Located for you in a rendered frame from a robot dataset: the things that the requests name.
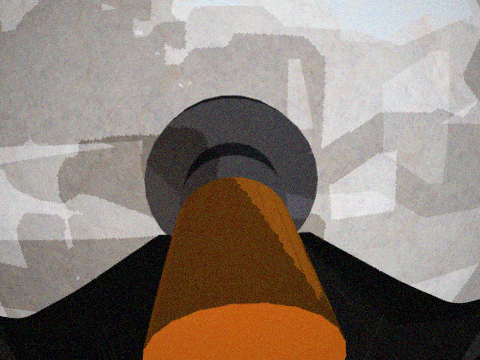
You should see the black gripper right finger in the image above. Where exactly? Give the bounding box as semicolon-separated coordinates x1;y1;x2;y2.
299;232;480;360

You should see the dark grey round pedestal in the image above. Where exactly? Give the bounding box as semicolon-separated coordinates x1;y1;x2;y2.
144;96;317;237

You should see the orange knob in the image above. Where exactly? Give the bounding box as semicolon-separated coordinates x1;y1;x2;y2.
143;177;347;360

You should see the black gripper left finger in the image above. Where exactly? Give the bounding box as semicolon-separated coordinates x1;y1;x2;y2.
0;235;171;360

